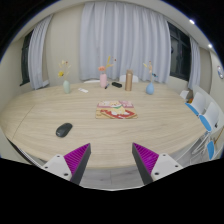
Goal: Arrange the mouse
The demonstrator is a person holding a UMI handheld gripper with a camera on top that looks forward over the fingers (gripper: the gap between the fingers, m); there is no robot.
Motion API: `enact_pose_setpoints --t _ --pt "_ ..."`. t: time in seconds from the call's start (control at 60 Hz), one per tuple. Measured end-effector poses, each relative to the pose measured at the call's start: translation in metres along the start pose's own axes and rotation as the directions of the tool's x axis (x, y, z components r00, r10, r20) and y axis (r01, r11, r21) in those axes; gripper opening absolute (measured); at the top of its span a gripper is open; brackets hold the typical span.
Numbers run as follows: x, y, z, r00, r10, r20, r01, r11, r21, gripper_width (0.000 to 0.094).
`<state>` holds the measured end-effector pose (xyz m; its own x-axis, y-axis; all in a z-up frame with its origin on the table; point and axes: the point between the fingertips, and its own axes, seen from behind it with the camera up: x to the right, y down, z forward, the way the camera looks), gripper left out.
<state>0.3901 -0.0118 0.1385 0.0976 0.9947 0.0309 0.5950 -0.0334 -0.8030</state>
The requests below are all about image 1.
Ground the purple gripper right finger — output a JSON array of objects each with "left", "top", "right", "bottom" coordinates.
[{"left": 131, "top": 142, "right": 184, "bottom": 186}]

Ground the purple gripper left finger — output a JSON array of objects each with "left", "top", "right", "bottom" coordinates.
[{"left": 41, "top": 143, "right": 92, "bottom": 186}]

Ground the black computer mouse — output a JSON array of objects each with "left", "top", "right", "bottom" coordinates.
[{"left": 56, "top": 123, "right": 73, "bottom": 138}]

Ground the blue chair bottom right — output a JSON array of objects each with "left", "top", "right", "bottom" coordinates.
[{"left": 207, "top": 141, "right": 215, "bottom": 160}]

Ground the white card on table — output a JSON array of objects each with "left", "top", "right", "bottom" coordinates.
[{"left": 78, "top": 88, "right": 89, "bottom": 93}]

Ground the blue vase with flowers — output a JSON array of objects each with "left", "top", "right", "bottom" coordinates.
[{"left": 143, "top": 61, "right": 158, "bottom": 95}]

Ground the white blue chair near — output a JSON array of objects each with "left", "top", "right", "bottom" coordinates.
[{"left": 192, "top": 102, "right": 219, "bottom": 154}]

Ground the white blue chair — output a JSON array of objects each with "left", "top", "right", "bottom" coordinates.
[
  {"left": 192, "top": 102, "right": 219, "bottom": 154},
  {"left": 186, "top": 92, "right": 206, "bottom": 116}
]

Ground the white chair far right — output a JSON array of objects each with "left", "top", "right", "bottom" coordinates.
[{"left": 180, "top": 90, "right": 189, "bottom": 100}]

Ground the white blue chair far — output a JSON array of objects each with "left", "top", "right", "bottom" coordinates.
[{"left": 186, "top": 92, "right": 206, "bottom": 116}]

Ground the black small case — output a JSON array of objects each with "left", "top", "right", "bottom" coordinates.
[{"left": 112, "top": 82, "right": 122, "bottom": 88}]

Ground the white chair back left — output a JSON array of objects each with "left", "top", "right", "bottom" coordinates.
[{"left": 84, "top": 79, "right": 100, "bottom": 83}]

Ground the pink vase with flowers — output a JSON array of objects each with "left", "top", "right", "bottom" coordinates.
[{"left": 98, "top": 57, "right": 113, "bottom": 88}]

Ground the gold thermos bottle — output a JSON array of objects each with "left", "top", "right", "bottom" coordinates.
[{"left": 125, "top": 70, "right": 133, "bottom": 91}]

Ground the white right curtain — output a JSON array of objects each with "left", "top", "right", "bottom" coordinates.
[{"left": 188, "top": 38, "right": 201, "bottom": 89}]

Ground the green vase with flowers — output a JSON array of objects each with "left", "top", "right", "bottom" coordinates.
[{"left": 58, "top": 60, "right": 71, "bottom": 94}]

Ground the large white centre curtain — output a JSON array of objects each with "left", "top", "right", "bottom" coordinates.
[{"left": 80, "top": 1, "right": 171, "bottom": 83}]

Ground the white left curtain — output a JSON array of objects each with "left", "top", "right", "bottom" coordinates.
[{"left": 28, "top": 15, "right": 52, "bottom": 90}]

